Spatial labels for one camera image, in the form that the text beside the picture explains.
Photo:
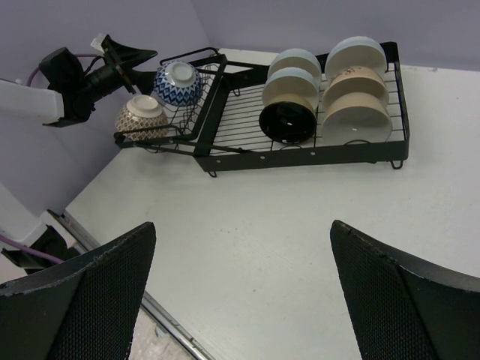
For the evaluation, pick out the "white bowl back left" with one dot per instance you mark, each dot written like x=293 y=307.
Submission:
x=297 y=58

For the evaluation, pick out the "black wire dish rack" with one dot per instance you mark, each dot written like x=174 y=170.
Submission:
x=230 y=129

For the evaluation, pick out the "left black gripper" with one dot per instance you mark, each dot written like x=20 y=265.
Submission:
x=113 y=75

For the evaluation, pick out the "tan bowl with branch motif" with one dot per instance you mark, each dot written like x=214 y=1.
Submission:
x=355 y=79

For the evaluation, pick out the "white bowl middle left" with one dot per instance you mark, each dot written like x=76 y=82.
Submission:
x=291 y=80

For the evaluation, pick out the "white bowl back right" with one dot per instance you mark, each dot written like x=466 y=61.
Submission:
x=355 y=51

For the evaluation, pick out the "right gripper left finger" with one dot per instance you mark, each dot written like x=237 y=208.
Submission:
x=82 y=308

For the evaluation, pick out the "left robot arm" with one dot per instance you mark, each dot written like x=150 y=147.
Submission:
x=72 y=91

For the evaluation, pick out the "blue zigzag patterned bowl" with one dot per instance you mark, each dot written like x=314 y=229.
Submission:
x=178 y=83

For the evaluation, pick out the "black glazed tan bowl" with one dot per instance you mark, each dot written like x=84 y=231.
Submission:
x=288 y=119

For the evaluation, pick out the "brown lattice patterned bowl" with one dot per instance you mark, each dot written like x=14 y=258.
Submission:
x=143 y=118

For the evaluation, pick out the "tan bowl white inside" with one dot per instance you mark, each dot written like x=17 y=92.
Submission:
x=356 y=117

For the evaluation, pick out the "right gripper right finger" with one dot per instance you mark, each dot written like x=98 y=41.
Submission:
x=402 y=306

